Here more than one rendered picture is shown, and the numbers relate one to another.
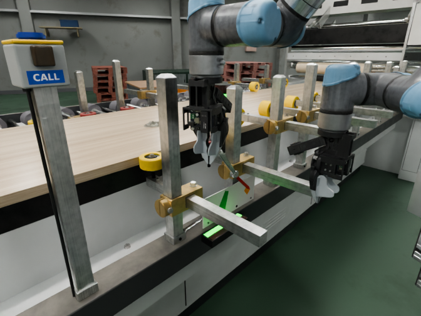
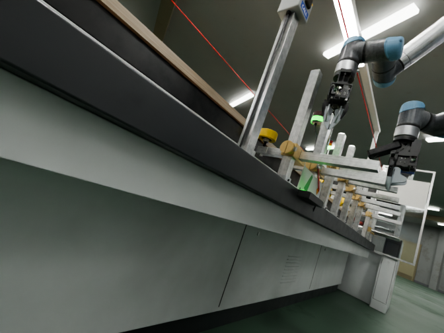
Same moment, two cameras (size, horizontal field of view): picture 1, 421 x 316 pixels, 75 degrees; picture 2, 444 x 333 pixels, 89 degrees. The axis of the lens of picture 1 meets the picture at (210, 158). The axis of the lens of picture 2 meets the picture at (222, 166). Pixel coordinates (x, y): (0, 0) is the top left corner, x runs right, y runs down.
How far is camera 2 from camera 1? 0.73 m
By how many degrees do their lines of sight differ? 29
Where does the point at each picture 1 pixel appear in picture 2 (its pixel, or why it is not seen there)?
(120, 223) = not seen: hidden behind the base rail
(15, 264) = not seen: hidden behind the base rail
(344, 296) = not seen: outside the picture
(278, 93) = (341, 143)
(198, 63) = (347, 63)
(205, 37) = (356, 51)
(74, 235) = (265, 102)
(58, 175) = (279, 59)
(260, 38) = (398, 49)
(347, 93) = (419, 115)
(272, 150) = (329, 180)
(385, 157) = (357, 285)
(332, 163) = (408, 154)
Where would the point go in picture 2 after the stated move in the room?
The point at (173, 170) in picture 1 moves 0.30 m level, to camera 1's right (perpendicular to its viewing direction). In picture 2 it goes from (303, 125) to (378, 154)
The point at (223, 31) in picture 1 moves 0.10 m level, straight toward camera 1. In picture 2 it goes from (372, 47) to (396, 25)
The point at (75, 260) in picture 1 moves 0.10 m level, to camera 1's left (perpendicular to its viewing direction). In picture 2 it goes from (258, 119) to (223, 107)
